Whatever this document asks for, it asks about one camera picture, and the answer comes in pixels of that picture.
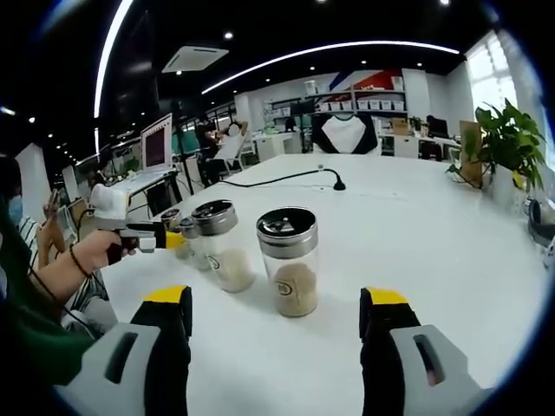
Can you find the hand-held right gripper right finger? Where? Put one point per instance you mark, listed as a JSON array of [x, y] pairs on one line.
[[377, 364]]

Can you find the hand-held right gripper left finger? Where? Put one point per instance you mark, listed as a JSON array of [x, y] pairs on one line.
[[169, 359]]

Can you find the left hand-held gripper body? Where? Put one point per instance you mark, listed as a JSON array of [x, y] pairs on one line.
[[110, 212]]

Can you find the small seasoning bottle beige grains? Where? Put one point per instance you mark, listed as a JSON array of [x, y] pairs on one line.
[[170, 218]]

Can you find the small seasoning bottle white powder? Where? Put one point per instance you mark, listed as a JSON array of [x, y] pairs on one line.
[[190, 227]]

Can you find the tall seasoning bottle white grains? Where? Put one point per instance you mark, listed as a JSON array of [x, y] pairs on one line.
[[214, 219]]

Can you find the tall seasoning bottle brown powder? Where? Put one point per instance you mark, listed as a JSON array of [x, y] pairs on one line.
[[286, 236]]

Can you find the person's left hand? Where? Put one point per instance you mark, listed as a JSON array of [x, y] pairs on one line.
[[93, 251]]

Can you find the white laptop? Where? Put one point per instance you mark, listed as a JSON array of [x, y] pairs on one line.
[[158, 143]]

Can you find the curved ceiling light strip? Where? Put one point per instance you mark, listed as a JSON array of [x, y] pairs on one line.
[[102, 60], [390, 43]]

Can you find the white cabinet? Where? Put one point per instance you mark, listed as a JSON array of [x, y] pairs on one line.
[[282, 145]]

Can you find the ceiling air conditioner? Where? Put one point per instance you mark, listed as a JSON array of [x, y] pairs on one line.
[[195, 58]]

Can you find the cardboard box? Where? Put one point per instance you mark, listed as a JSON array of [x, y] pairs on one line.
[[401, 125]]

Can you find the black desk monitor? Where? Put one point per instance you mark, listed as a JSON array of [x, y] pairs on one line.
[[440, 128]]

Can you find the small potted plant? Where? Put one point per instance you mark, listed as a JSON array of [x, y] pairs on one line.
[[416, 122]]

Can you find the grey storage shelf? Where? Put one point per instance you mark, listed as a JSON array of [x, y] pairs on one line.
[[373, 112]]

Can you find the row of white storage bins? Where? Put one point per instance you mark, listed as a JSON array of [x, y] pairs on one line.
[[373, 104]]

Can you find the green potted plant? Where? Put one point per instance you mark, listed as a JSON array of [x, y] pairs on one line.
[[507, 138]]

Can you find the window with white blinds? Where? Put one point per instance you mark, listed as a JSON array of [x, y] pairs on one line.
[[492, 73]]

